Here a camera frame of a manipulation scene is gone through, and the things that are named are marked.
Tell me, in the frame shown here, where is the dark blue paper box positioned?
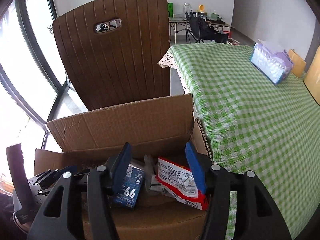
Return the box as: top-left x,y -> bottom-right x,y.
113,163 -> 144,209

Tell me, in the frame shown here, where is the red white snack bag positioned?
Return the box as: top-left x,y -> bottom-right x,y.
156,157 -> 208,211

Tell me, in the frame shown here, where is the white disposable glove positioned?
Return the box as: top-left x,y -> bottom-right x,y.
144,155 -> 162,196

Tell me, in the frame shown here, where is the brown cardboard box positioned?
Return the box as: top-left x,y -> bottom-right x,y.
34,94 -> 211,239

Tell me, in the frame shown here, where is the green checkered tablecloth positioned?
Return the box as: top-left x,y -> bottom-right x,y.
159,43 -> 319,239

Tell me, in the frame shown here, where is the brown wooden chair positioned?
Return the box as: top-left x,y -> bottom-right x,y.
53,0 -> 170,110

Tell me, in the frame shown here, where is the purple tissue pack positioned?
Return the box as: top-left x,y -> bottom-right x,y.
250,39 -> 293,85

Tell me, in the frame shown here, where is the yellow thermos jug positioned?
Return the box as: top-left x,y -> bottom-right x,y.
304,46 -> 320,105

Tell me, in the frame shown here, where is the folding table in background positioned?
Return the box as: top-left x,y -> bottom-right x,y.
169,16 -> 234,44

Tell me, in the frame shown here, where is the yellow cup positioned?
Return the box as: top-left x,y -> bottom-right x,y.
288,49 -> 306,77

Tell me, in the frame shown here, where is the black folding chair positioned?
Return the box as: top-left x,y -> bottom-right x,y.
185,12 -> 229,43

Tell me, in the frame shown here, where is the green box on table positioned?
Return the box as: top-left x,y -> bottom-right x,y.
167,3 -> 173,18

